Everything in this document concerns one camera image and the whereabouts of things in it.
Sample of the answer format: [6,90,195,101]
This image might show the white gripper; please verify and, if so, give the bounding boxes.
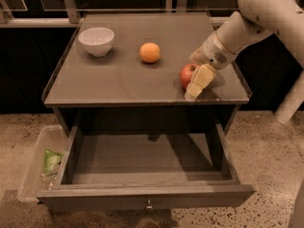
[184,32,237,101]

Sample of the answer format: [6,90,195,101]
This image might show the red apple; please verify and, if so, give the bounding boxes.
[180,64,198,89]

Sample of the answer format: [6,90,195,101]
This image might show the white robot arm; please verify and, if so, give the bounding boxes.
[190,0,304,228]

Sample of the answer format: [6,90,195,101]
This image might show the open grey top drawer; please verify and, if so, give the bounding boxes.
[37,123,256,212]

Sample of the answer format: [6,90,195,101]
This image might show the metal drawer knob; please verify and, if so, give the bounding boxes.
[145,199,153,210]

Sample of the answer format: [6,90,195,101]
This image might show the orange fruit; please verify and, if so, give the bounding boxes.
[140,43,161,64]

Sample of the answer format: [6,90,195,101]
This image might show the grey cabinet with glass rim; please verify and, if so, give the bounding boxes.
[43,13,250,133]

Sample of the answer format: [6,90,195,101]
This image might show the white ceramic bowl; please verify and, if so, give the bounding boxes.
[78,28,115,57]

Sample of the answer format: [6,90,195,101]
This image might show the green snack bag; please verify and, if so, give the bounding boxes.
[42,149,63,177]

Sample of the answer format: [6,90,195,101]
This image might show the clear plastic bin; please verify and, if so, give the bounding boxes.
[17,124,67,202]

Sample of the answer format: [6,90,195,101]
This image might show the metal railing frame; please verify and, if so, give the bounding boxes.
[0,0,304,29]

